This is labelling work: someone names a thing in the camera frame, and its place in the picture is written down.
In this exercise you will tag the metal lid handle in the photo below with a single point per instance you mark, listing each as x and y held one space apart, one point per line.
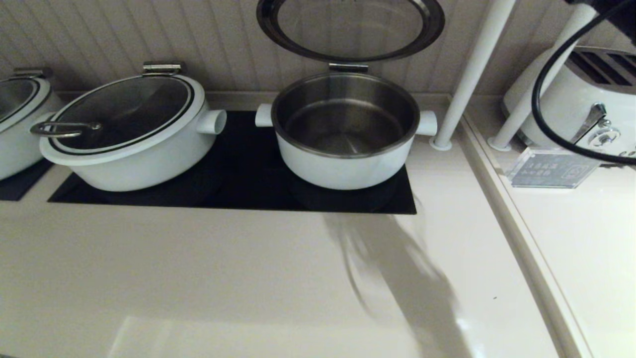
162 67
348 68
31 73

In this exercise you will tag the clear acrylic sign block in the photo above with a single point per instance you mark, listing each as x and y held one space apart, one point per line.
551 171

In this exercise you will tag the glass lid with white rim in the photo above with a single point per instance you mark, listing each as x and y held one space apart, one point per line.
348 30
124 107
12 98

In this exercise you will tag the black glass induction cooktop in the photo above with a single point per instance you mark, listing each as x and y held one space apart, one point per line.
238 166
15 186

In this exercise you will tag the white toaster with chrome lever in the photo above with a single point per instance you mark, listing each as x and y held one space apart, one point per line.
571 119

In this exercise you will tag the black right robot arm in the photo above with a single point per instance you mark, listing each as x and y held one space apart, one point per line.
621 15

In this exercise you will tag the white round cooking pot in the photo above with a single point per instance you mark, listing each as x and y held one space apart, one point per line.
343 174
149 166
15 151

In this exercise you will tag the white round pole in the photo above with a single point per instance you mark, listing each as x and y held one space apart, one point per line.
541 79
474 64

